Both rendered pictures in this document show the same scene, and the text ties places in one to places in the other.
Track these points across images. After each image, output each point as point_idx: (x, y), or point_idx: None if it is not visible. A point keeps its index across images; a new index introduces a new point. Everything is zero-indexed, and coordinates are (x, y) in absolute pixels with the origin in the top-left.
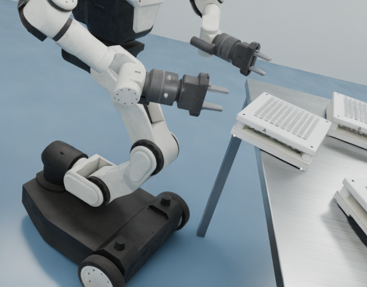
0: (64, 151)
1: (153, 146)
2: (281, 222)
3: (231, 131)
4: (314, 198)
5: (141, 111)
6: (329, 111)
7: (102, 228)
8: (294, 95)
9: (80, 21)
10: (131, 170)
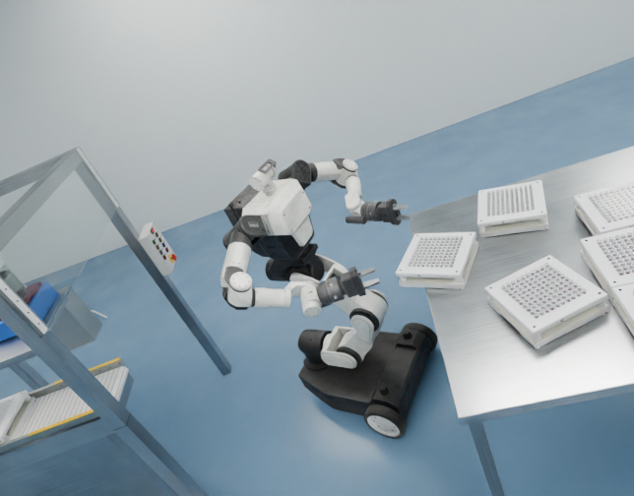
0: (311, 337)
1: (362, 311)
2: (447, 347)
3: (400, 284)
4: (473, 312)
5: None
6: None
7: (368, 381)
8: (451, 208)
9: (266, 256)
10: (358, 335)
